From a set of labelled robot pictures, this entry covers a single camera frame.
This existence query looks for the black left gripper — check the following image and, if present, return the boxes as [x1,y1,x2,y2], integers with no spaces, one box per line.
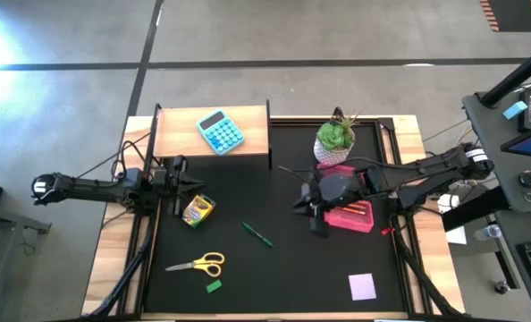
[151,167,207,216]

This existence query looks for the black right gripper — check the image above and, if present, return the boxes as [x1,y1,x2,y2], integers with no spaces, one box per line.
[291,173,367,239]

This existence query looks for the green yellow crayon box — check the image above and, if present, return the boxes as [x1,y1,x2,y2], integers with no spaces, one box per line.
[181,192,217,230]

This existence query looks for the pink plastic tray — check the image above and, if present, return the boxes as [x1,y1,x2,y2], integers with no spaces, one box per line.
[314,162,376,234]

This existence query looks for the green pen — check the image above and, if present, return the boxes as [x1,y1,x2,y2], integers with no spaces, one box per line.
[240,221,275,250]

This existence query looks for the yellow handled scissors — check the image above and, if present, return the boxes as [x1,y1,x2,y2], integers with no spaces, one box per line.
[164,250,226,279]

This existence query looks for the purple sticky note pad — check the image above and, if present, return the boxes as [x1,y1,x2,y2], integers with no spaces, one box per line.
[347,272,378,302]

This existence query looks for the wooden shelf with black legs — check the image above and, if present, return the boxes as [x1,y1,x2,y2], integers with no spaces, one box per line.
[150,99,273,172]

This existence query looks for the turquoise calculator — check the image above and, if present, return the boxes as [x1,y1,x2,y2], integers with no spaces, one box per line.
[196,108,246,157]

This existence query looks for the succulent in patterned white pot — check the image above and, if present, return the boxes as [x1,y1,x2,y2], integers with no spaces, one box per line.
[312,106,361,168]

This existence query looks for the black table mat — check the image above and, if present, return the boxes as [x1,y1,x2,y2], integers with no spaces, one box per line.
[143,119,406,314]

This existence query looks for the white paper sheet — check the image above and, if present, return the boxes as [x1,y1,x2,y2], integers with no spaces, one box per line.
[436,193,468,246]

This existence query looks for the clear water bottle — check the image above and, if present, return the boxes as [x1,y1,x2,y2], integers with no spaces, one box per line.
[472,223,503,242]

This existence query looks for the dark grey side desk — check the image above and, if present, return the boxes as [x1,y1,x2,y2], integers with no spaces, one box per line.
[460,89,531,322]

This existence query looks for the black caster wheel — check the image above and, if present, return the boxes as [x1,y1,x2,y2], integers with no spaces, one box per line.
[493,278,513,296]

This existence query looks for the light blue block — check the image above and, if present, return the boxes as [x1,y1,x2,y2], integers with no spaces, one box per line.
[502,100,529,121]

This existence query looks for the black pole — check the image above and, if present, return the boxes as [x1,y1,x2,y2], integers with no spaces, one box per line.
[479,38,531,109]

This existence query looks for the striped rug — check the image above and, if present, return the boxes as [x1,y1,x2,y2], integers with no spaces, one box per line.
[478,0,531,34]

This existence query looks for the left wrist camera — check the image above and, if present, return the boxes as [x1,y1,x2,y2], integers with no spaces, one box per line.
[171,154,190,177]

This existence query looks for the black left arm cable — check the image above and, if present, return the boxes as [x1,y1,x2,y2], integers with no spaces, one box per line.
[75,131,160,181]

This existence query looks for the black aluminium table frame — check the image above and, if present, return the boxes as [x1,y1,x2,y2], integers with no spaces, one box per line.
[80,114,468,321]

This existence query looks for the black support bracket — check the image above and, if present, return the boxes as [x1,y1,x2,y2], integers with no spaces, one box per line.
[441,184,511,233]

